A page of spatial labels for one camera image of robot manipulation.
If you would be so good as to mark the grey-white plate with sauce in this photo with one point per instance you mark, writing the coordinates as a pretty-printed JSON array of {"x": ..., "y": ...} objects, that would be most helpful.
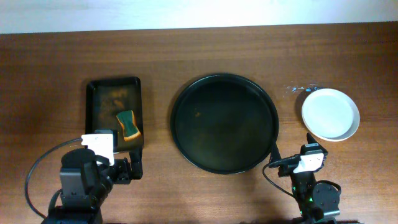
[{"x": 330, "y": 115}]

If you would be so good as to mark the round black tray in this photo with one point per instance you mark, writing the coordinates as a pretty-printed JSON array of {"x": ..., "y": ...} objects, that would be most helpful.
[{"x": 224, "y": 123}]

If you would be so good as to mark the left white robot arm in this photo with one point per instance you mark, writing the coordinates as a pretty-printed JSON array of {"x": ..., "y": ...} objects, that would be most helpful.
[{"x": 87, "y": 177}]

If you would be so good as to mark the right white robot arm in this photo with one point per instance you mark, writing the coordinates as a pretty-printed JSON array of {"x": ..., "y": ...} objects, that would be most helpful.
[{"x": 317, "y": 200}]

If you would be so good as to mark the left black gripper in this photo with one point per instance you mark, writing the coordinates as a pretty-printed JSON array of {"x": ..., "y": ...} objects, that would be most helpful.
[{"x": 123, "y": 171}]

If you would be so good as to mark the rectangular black tray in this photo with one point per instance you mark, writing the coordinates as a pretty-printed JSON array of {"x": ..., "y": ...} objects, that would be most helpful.
[{"x": 105, "y": 99}]

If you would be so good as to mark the green and orange sponge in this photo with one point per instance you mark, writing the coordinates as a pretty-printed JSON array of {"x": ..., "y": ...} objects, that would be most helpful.
[{"x": 127, "y": 121}]

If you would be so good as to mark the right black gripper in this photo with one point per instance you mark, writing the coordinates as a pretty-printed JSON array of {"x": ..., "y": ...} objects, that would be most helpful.
[{"x": 292, "y": 162}]

